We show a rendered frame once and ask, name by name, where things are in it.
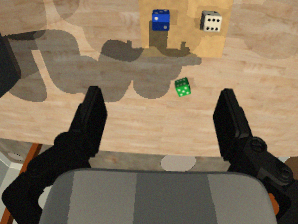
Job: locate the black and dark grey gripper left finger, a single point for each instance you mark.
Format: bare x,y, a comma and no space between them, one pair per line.
71,150

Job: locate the dark blue die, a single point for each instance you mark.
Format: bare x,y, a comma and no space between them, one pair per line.
160,20

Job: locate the white die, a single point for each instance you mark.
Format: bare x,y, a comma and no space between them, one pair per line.
211,21

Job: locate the green die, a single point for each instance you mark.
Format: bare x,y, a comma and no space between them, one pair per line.
182,87

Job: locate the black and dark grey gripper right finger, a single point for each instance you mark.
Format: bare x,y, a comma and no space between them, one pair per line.
248,154

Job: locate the tan flat mat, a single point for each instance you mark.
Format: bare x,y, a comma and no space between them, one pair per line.
186,37

